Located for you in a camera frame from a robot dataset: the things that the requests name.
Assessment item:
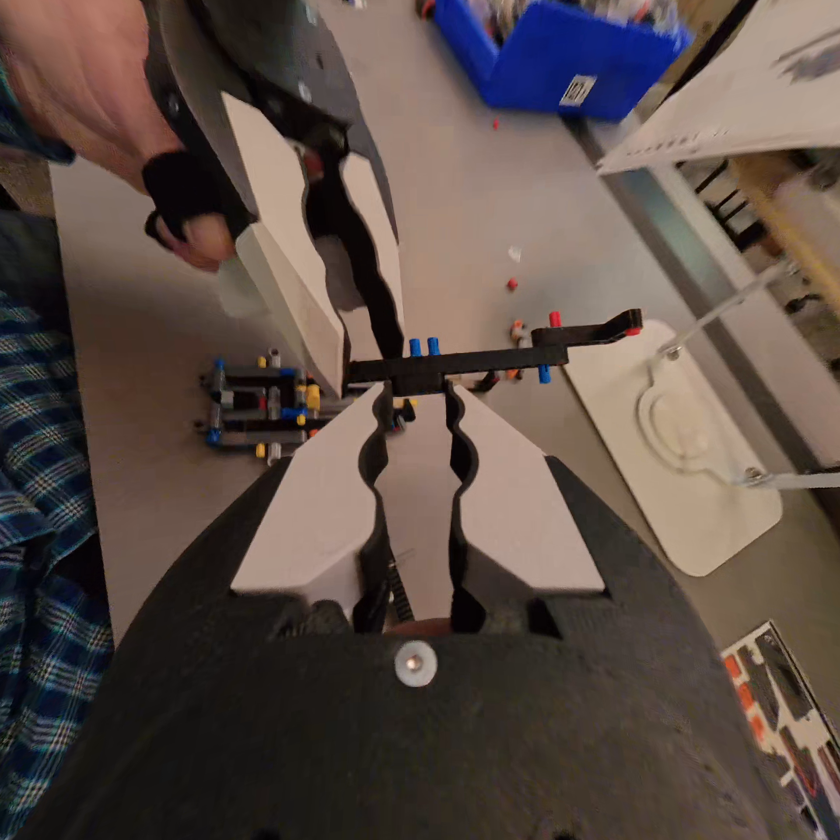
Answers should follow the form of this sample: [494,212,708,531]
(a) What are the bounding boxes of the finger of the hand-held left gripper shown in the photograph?
[222,92,347,399]
[320,152,406,362]

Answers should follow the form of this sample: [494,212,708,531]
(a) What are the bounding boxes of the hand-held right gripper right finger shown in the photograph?
[444,381,606,635]

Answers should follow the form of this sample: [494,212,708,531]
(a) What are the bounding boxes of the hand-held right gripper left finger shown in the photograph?
[230,381,395,635]

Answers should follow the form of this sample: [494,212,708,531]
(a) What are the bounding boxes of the toy brick vehicle chassis assembly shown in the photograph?
[195,308,645,468]

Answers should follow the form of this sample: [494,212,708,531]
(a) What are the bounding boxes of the person's left forearm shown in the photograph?
[0,59,76,165]

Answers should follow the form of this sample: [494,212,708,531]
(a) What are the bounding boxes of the person's left hand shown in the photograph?
[0,0,238,274]

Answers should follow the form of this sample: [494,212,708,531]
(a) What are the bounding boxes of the grey orange toy connector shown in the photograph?
[505,319,532,384]

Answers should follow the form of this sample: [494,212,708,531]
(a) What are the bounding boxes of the clear acrylic stand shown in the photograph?
[635,259,840,491]

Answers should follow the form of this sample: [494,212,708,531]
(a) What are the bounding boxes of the blue storage bin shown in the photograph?
[433,0,695,123]

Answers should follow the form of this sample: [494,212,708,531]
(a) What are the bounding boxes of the clear bags of toy parts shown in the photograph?
[476,0,664,30]

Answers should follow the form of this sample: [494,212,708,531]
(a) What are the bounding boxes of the sticker sheet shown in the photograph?
[721,619,840,840]

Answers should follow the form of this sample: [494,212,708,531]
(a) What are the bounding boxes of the black metal rack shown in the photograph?
[692,161,772,253]

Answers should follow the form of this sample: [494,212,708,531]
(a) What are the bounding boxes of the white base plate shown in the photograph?
[563,320,785,578]

